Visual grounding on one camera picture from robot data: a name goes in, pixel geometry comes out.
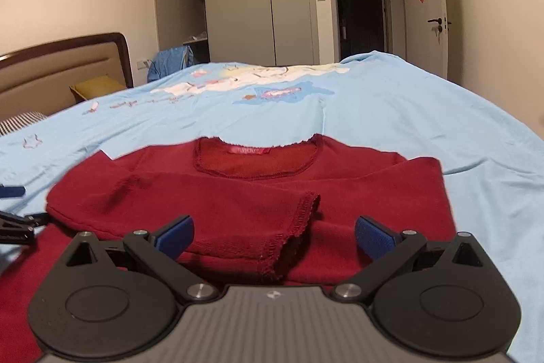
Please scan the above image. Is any dark red knit sweater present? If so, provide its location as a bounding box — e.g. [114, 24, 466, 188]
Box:
[1, 135, 456, 362]

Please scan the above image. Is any blue clothes pile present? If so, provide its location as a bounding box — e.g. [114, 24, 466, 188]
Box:
[148, 45, 194, 83]

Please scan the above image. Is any white bedroom door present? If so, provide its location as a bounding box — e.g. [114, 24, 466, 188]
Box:
[404, 0, 448, 78]

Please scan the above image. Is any checkered pillow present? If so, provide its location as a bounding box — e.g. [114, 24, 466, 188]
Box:
[0, 112, 47, 136]

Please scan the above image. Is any brown padded bed headboard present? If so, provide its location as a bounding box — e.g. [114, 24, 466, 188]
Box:
[1, 32, 134, 120]

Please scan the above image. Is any light blue printed bedspread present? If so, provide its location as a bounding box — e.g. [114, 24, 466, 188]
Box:
[1, 52, 543, 362]

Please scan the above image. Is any yellow pillow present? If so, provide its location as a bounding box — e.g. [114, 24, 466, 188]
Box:
[69, 76, 126, 102]

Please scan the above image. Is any black door handle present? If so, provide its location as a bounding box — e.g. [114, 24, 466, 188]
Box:
[428, 17, 451, 33]

